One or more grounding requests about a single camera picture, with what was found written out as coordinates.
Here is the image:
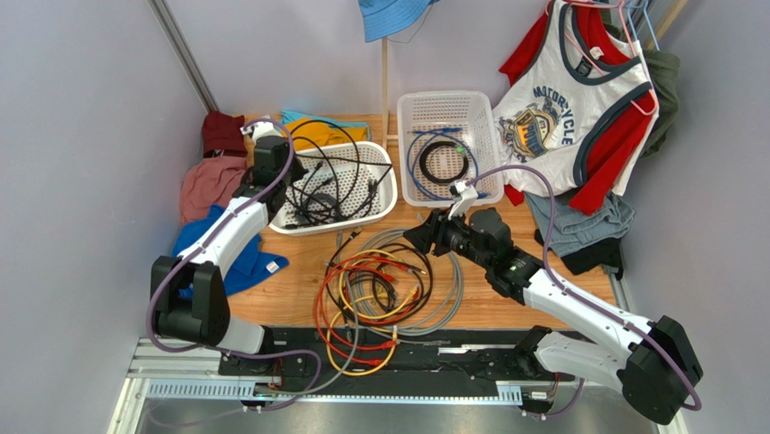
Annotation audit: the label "thin black cable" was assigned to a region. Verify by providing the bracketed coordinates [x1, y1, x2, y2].
[282, 135, 395, 230]

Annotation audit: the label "blue ethernet cable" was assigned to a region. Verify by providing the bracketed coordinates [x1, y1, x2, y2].
[406, 126, 492, 202]
[406, 125, 493, 202]

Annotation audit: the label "red ethernet cable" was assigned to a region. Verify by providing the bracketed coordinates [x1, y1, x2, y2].
[313, 255, 401, 368]

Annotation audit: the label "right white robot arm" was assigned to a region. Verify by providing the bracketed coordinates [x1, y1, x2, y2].
[403, 208, 703, 425]

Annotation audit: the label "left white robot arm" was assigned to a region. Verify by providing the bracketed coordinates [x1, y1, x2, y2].
[146, 136, 306, 357]

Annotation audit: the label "orange cloth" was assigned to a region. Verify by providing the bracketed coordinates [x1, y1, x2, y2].
[286, 118, 370, 151]

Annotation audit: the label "teal cloth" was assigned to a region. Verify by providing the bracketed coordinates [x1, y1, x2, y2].
[279, 109, 371, 140]

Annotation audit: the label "dark red cloth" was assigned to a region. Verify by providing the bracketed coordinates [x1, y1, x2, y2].
[202, 110, 247, 158]

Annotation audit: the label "pink cloth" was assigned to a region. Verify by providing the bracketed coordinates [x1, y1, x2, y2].
[179, 156, 247, 224]

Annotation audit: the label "white oval perforated basket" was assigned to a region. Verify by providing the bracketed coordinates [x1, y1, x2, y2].
[269, 141, 398, 236]

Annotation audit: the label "white rectangular perforated basket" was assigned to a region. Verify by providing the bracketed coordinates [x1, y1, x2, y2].
[397, 90, 500, 207]

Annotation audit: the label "black garment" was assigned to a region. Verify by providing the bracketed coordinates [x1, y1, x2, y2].
[549, 229, 623, 275]

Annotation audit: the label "denim jeans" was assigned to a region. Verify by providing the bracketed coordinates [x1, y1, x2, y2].
[549, 193, 635, 256]

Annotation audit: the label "white motorcycle tank top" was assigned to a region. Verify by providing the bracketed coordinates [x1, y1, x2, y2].
[492, 0, 660, 199]

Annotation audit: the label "blue bucket hat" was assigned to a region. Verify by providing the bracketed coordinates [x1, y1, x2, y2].
[357, 0, 436, 42]

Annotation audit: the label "red shirt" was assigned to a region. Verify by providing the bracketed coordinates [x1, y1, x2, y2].
[499, 5, 660, 216]

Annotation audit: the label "olive green garment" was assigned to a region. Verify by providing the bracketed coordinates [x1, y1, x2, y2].
[593, 24, 681, 158]

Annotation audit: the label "pink clothes hanger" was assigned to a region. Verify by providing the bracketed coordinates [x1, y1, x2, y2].
[565, 1, 659, 116]

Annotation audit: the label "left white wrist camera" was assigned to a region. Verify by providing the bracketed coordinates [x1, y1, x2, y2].
[240, 120, 282, 143]

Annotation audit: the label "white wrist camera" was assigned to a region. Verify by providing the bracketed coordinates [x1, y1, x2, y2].
[447, 180, 478, 220]
[240, 120, 282, 143]

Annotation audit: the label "small black cable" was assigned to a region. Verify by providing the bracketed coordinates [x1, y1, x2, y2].
[324, 228, 436, 326]

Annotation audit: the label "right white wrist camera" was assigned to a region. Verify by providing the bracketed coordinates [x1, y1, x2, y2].
[447, 180, 478, 220]

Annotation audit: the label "grey coiled cable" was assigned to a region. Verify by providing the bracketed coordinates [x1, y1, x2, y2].
[297, 191, 341, 224]

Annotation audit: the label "black coiled cable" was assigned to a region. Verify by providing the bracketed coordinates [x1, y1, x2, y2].
[418, 139, 470, 184]

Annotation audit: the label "yellow ethernet cable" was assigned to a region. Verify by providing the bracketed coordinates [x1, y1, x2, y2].
[324, 250, 422, 378]

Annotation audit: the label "grey ethernet cable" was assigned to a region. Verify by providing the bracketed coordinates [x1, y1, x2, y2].
[264, 227, 465, 399]

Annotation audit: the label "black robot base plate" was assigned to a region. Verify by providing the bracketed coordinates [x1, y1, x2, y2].
[218, 327, 572, 391]

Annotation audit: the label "aluminium frame post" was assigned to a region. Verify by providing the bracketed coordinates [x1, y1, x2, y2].
[147, 0, 220, 112]

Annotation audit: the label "white slotted cable duct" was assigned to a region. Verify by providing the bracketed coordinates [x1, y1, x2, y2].
[146, 373, 523, 406]

